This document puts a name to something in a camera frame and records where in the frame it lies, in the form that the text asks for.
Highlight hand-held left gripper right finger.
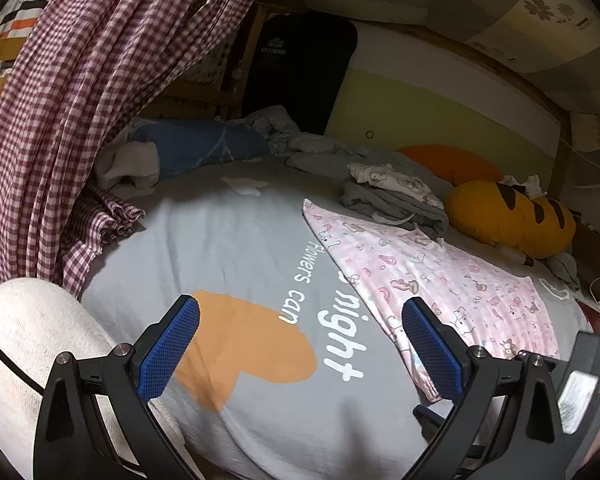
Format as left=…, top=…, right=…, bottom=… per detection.
left=401, top=296, right=571, bottom=480

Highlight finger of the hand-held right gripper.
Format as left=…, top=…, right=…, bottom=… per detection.
left=412, top=402, right=456, bottom=433

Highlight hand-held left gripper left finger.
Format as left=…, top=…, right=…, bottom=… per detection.
left=32, top=295, right=201, bottom=480

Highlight pink printed pants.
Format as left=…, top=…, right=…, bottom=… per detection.
left=302, top=198, right=561, bottom=403

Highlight small grey-blue cloth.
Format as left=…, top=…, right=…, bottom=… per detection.
left=547, top=252, right=581, bottom=288

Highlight grey printed bed sheet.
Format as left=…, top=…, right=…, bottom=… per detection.
left=77, top=157, right=596, bottom=480

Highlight clear bottle with black cap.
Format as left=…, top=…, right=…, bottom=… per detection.
left=497, top=247, right=536, bottom=267

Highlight white lace trim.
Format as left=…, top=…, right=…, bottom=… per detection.
left=577, top=210, right=600, bottom=248

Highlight yellow bread-shaped pillow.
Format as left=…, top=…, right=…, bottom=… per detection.
left=444, top=180, right=577, bottom=259

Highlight person's leg in white trousers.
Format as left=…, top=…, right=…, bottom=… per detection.
left=0, top=277, right=203, bottom=480

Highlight grey folded sweatpants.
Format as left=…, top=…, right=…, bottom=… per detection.
left=340, top=180, right=450, bottom=238

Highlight white printed folded garment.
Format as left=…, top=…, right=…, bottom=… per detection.
left=347, top=161, right=445, bottom=209

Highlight white crumpled cloth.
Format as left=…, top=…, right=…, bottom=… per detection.
left=500, top=174, right=546, bottom=198

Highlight white towel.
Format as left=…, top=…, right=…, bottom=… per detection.
left=96, top=141, right=161, bottom=197

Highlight orange pillow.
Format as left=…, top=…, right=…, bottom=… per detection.
left=396, top=144, right=503, bottom=187

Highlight blue rolled blanket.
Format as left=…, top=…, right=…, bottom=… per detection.
left=130, top=119, right=271, bottom=176

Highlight grey-blue crumpled blanket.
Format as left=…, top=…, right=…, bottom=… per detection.
left=240, top=105, right=451, bottom=196

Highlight red gingham curtain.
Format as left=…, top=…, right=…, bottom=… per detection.
left=0, top=0, right=276, bottom=301

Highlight black hanging garment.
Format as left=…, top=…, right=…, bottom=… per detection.
left=242, top=12, right=358, bottom=136

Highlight patchwork canopy cloth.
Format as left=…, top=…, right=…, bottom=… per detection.
left=275, top=0, right=600, bottom=156

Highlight colourful striped cloth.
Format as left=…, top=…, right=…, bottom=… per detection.
left=0, top=0, right=81, bottom=81

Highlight wooden bed frame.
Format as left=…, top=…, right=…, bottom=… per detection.
left=0, top=2, right=600, bottom=271

